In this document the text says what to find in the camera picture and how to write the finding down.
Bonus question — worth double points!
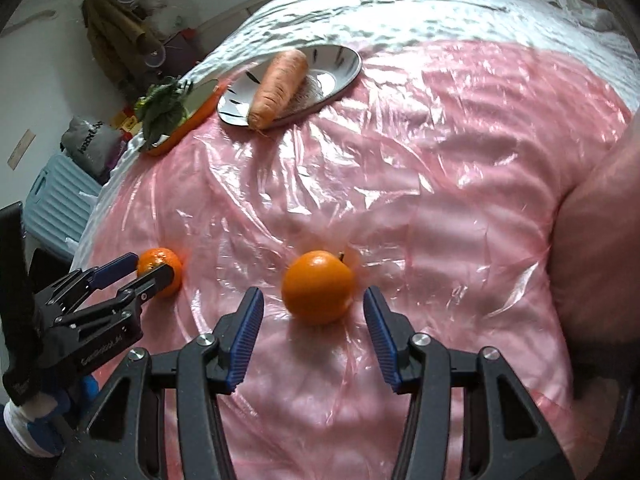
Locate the brown coat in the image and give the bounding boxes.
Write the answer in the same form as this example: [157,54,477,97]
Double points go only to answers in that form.
[82,0,163,93]

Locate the wall switch plate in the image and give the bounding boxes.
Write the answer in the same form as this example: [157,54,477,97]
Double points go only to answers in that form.
[7,129,33,168]

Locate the pink plastic sheet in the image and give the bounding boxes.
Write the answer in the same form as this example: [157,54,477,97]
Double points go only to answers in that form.
[75,40,633,480]

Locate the yellow boxes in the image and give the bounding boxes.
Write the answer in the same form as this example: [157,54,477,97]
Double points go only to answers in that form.
[112,107,143,133]

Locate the carrot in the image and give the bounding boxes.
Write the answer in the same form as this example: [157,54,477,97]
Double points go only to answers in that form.
[247,49,309,128]

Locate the person's left hand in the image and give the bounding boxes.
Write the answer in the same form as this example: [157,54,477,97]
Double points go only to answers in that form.
[5,375,101,456]

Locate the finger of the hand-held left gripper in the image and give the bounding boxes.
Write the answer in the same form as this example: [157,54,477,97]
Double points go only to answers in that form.
[50,263,176,331]
[35,254,140,308]

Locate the white plate with black strokes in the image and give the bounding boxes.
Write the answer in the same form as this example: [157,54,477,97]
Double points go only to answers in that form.
[216,45,362,127]

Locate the bed with white sheet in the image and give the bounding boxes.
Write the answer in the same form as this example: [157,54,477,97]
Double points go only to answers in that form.
[75,0,631,480]

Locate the leafy greens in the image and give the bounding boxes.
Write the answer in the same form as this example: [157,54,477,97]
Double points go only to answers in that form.
[132,76,193,151]

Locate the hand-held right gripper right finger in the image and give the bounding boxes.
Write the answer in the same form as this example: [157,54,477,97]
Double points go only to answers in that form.
[362,286,576,480]

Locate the dark red box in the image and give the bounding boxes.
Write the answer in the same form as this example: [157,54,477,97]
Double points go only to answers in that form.
[167,30,201,61]

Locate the grey bag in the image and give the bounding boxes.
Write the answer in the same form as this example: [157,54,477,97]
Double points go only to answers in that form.
[62,115,118,181]

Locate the light blue folding stool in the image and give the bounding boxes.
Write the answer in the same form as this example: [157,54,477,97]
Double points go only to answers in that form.
[25,154,103,261]

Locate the orange rimmed plate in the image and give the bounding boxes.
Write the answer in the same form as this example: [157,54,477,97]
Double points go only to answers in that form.
[145,79,226,156]

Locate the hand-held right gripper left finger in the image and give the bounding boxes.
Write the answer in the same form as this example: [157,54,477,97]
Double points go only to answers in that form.
[50,287,265,480]

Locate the orange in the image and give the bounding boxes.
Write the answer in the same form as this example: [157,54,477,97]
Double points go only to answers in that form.
[281,250,356,326]
[136,247,183,298]

